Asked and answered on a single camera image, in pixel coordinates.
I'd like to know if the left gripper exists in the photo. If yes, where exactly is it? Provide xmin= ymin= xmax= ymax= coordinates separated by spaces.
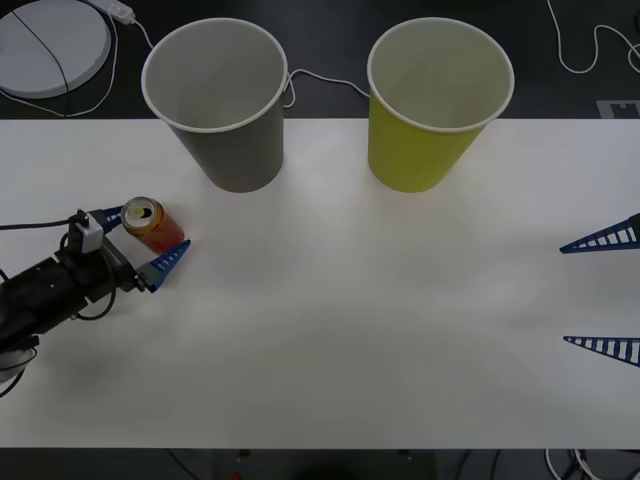
xmin=52 ymin=205 xmax=193 ymax=303

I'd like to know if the orange-red drink can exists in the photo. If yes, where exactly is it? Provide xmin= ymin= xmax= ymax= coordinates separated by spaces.
xmin=120 ymin=196 xmax=188 ymax=254

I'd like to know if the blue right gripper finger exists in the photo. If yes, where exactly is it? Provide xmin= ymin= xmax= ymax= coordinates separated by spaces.
xmin=558 ymin=212 xmax=640 ymax=257
xmin=563 ymin=335 xmax=640 ymax=369

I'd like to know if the thin black cable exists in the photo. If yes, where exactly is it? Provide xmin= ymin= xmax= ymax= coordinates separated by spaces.
xmin=9 ymin=7 xmax=72 ymax=117

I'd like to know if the grey floor marker plate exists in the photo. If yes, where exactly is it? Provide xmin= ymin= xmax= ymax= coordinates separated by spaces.
xmin=596 ymin=99 xmax=640 ymax=120

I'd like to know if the white power strip cable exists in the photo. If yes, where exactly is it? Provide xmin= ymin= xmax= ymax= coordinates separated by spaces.
xmin=130 ymin=17 xmax=372 ymax=110

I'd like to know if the white looping cable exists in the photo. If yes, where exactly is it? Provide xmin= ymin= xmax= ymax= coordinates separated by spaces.
xmin=546 ymin=0 xmax=640 ymax=75

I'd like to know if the yellow-green plastic waste bin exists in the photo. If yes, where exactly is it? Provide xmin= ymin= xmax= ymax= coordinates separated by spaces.
xmin=366 ymin=17 xmax=516 ymax=194

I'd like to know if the white round floor base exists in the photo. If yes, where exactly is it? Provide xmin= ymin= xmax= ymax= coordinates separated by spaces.
xmin=0 ymin=0 xmax=114 ymax=99

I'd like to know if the white power strip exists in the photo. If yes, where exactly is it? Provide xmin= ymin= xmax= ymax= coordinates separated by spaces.
xmin=82 ymin=0 xmax=137 ymax=24

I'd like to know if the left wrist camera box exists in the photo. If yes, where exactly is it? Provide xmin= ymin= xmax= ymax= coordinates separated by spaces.
xmin=68 ymin=208 xmax=106 ymax=254

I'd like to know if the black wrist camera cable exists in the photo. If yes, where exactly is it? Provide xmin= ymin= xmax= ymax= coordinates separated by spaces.
xmin=0 ymin=215 xmax=81 ymax=232

